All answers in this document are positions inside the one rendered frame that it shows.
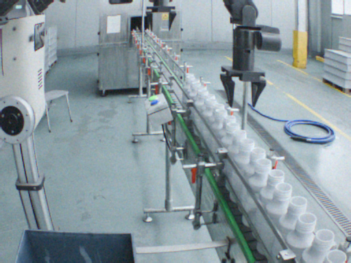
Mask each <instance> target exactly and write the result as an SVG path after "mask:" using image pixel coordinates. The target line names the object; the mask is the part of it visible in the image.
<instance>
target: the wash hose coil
mask: <svg viewBox="0 0 351 263"><path fill-rule="evenodd" d="M247 104H249V106H251V108H252V109H253V110H254V111H256V112H258V113H259V114H261V115H263V116H264V117H267V118H270V119H272V120H275V121H284V122H286V124H285V125H284V127H283V128H284V131H285V132H286V133H287V134H288V135H290V139H293V140H297V141H305V142H311V143H318V144H323V143H328V142H331V141H333V140H334V139H335V136H336V135H335V131H334V130H333V129H332V128H330V127H329V126H327V125H325V124H323V123H320V122H318V121H312V120H307V119H293V120H283V119H277V118H272V117H270V116H266V114H263V113H261V112H259V111H258V110H256V109H254V108H253V107H252V105H251V104H250V103H249V102H247ZM301 123H306V124H311V125H316V126H318V127H323V128H324V129H325V130H327V131H328V135H327V136H321V137H313V138H311V137H307V136H302V135H299V134H297V133H295V132H293V131H292V130H291V126H293V125H296V124H301ZM288 126H289V129H288ZM331 134H332V136H330V135H331Z"/></svg>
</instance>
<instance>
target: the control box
mask: <svg viewBox="0 0 351 263"><path fill-rule="evenodd" d="M155 100H158V101H159V102H158V103H156V104H153V105H151V102H152V101H155ZM144 104H145V109H146V112H147V115H148V117H149V121H150V123H151V125H152V127H153V128H154V127H155V126H158V125H162V130H163V133H164V137H165V140H166V142H167V146H168V148H169V143H168V141H167V138H166V134H165V132H166V133H167V134H168V135H169V137H170V138H171V133H170V131H169V130H168V129H167V122H169V121H172V120H173V117H172V114H171V113H170V111H169V107H168V105H167V102H166V100H165V97H164V95H163V94H162V93H160V94H159V95H157V97H156V99H154V100H149V99H146V100H144ZM175 145H176V147H177V148H183V145H182V146H180V144H179V143H178V141H177V140H175ZM169 150H170V148H169ZM179 150H180V151H181V156H182V158H184V149H179ZM170 152H171V151H170Z"/></svg>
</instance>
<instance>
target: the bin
mask: <svg viewBox="0 0 351 263"><path fill-rule="evenodd" d="M229 244H230V241H229V240H228V238H227V236H226V238H225V240H216V241H209V242H202V243H195V244H187V245H173V246H158V247H136V245H135V244H134V234H133V232H126V231H125V232H110V231H109V232H97V231H96V232H91V231H89V232H86V231H58V230H56V231H54V230H46V229H45V230H42V229H24V230H23V233H22V236H21V240H20V243H19V246H18V249H17V252H16V257H15V260H14V263H138V262H137V256H136V254H141V253H143V254H147V253H166V252H181V251H194V250H201V249H207V248H215V247H224V249H225V250H226V253H228V250H229Z"/></svg>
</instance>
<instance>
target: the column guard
mask: <svg viewBox="0 0 351 263"><path fill-rule="evenodd" d="M306 44H307V32H303V31H298V30H294V29H293V66H294V67H296V68H304V69H306V59H307V58H306V55H307V53H306V51H307V49H306V47H307V45H306Z"/></svg>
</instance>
